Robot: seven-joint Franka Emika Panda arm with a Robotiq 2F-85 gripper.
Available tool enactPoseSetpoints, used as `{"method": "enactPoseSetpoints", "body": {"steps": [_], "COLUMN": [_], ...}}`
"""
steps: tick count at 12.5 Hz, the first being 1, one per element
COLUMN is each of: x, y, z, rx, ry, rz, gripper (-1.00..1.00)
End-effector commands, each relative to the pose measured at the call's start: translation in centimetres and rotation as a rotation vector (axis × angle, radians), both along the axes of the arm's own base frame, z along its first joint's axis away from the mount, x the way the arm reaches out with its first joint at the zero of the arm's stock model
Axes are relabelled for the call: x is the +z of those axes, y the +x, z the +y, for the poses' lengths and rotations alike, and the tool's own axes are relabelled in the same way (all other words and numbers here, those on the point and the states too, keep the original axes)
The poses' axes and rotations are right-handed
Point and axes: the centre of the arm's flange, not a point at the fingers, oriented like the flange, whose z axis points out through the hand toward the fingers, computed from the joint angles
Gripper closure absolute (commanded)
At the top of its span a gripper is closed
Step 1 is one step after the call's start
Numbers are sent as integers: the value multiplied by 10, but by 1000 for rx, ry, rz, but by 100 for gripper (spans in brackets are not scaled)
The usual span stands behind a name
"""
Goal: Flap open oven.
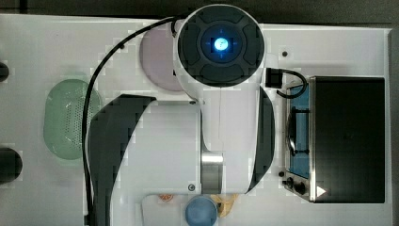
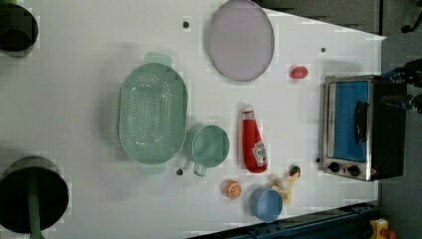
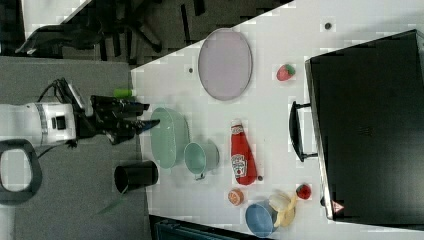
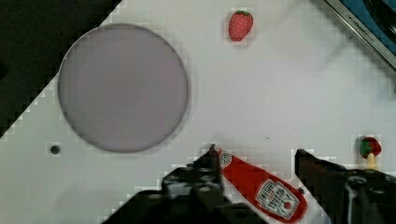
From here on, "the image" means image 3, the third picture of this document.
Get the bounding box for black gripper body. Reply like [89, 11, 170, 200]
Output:
[76, 95, 140, 145]

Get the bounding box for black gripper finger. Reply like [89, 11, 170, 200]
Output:
[126, 102, 150, 112]
[132, 119, 160, 134]

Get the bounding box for black toaster oven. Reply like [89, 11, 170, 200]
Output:
[305, 29, 424, 230]

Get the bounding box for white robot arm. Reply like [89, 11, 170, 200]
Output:
[1, 95, 160, 147]

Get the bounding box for black cylinder arm base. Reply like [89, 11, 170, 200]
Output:
[114, 161, 159, 193]

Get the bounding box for green oval colander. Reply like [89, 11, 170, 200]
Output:
[150, 107, 190, 169]

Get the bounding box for black office chair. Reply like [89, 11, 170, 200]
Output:
[14, 0, 208, 63]

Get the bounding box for grey round plate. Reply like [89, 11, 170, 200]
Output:
[198, 28, 253, 101]

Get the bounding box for red ketchup bottle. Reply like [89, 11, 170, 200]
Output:
[230, 119, 257, 186]

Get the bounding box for toy orange half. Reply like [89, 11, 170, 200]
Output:
[228, 188, 244, 206]

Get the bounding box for blue cup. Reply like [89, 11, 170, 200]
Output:
[245, 200, 276, 238]

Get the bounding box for toy strawberry near plate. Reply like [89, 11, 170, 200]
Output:
[276, 64, 296, 81]

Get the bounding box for toy peeled banana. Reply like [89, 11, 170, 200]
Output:
[269, 192, 298, 227]

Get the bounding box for toy strawberry near banana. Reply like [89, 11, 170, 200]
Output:
[296, 184, 311, 200]

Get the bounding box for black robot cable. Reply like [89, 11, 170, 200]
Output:
[36, 78, 73, 104]

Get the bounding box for green cup with handle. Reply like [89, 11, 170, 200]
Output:
[184, 140, 219, 181]

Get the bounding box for green cable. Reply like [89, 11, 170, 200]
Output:
[96, 186, 129, 215]

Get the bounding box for black ring stand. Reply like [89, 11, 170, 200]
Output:
[0, 139, 42, 206]

